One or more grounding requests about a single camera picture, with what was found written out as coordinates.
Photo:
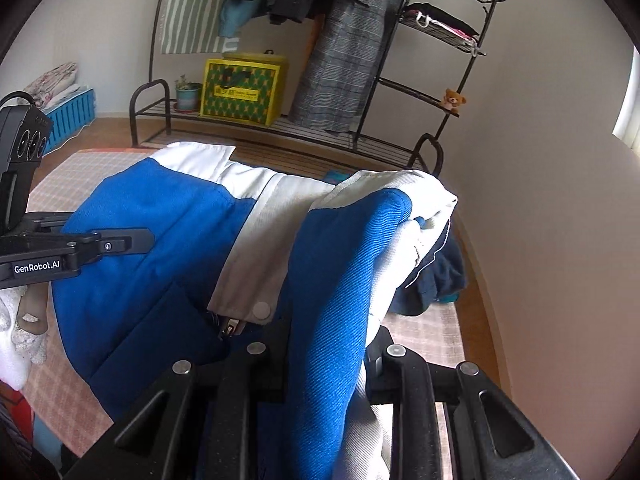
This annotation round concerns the blue slatted plastic frame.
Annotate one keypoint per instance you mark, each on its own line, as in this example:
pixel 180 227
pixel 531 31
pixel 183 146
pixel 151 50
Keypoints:
pixel 70 115

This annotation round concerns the black metal clothes rack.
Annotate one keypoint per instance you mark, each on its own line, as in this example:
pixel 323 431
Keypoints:
pixel 415 95

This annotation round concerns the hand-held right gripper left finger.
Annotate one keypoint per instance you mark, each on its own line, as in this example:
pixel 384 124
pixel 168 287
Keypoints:
pixel 270 360

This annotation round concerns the yellow green patterned box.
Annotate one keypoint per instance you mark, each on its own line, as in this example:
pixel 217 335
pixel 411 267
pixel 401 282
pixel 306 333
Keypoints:
pixel 240 95

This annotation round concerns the pink plaid blanket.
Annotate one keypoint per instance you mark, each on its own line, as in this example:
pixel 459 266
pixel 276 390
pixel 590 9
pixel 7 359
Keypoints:
pixel 65 185

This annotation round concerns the small potted plant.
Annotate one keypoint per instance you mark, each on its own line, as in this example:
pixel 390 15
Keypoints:
pixel 189 97

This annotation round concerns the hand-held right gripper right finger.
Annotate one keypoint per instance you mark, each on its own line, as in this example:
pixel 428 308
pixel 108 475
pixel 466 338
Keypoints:
pixel 385 365

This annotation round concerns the white and blue jacket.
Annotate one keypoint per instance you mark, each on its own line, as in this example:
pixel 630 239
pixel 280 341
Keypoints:
pixel 160 240

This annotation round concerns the green striped white cloth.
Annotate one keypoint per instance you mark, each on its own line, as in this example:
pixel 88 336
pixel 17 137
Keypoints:
pixel 192 10

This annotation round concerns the grey plaid coat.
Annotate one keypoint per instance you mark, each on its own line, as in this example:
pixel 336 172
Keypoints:
pixel 340 70

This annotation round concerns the floral bundled bedding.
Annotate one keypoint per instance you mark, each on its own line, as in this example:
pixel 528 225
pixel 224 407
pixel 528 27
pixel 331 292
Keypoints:
pixel 50 80

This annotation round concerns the window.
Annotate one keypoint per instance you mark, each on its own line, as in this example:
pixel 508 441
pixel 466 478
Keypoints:
pixel 631 110

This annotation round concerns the folded dark clothes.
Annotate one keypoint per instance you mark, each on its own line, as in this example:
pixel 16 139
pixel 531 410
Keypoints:
pixel 440 17

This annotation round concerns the dark blue folded garment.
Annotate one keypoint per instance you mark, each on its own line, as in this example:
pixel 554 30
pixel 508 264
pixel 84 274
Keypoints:
pixel 445 270

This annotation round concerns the brown teddy bear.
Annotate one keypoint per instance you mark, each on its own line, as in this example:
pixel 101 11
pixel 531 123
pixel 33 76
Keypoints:
pixel 453 100

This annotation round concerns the light blue mat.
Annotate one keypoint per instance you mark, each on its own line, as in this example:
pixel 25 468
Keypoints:
pixel 45 435

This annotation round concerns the person's left hand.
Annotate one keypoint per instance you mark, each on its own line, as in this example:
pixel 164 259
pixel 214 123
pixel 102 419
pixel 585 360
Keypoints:
pixel 15 355

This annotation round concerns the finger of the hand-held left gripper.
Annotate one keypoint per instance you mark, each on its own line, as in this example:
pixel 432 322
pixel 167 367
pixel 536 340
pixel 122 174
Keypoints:
pixel 125 242

